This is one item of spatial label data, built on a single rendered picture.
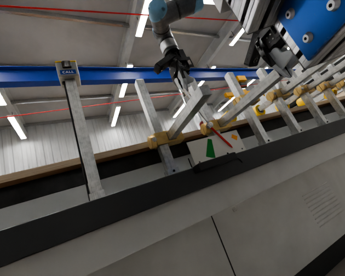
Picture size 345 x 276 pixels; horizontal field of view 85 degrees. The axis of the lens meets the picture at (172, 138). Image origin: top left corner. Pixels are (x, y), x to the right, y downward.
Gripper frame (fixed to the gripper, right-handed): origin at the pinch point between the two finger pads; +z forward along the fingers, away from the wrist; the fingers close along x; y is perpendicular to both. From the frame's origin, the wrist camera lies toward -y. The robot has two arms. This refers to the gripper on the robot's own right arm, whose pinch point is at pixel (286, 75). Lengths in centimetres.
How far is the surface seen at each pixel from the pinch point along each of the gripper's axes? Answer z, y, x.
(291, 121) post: 5, -34, 44
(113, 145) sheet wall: -268, -755, 50
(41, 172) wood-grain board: -5, -50, -71
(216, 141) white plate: 5.4, -33.1, -6.6
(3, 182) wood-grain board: -5, -50, -83
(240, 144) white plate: 9.6, -33.0, 4.1
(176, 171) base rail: 11.9, -33.3, -28.2
